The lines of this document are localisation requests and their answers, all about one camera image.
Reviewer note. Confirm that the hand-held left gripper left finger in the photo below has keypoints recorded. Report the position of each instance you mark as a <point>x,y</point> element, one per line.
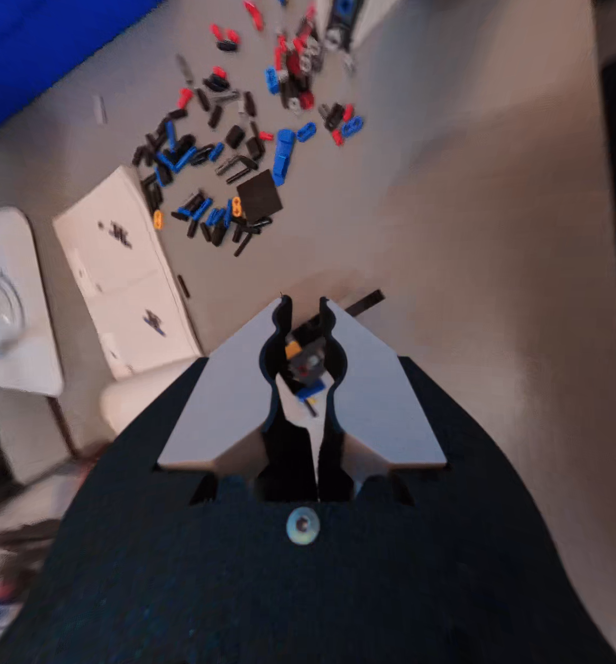
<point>219,410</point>

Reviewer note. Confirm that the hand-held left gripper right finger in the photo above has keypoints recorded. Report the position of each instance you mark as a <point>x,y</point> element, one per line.
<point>391,410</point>

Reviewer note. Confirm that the lego assembly with yellow axle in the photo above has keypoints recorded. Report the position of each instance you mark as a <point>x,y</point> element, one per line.
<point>308,358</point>

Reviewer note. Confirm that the black lego axle pin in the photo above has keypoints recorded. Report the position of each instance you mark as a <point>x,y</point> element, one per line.
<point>183,286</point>

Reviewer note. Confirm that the black square lego plate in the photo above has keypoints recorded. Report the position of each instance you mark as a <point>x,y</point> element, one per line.
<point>258,197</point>

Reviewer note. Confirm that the pile of small lego pieces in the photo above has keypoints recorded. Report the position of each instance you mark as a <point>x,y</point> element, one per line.
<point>175,155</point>

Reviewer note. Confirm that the long blue lego panel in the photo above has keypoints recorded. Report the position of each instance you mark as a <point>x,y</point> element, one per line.
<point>283,155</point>

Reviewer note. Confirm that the grey lego pin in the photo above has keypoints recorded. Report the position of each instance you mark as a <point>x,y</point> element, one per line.
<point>100,110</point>

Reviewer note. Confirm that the open instruction booklet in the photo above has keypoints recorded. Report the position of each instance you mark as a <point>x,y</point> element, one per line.
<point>121,269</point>

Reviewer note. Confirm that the white stand base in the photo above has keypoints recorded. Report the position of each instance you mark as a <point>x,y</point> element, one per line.
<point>12,311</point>

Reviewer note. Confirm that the blue plastic bin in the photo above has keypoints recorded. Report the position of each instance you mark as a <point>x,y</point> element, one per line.
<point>38,52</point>

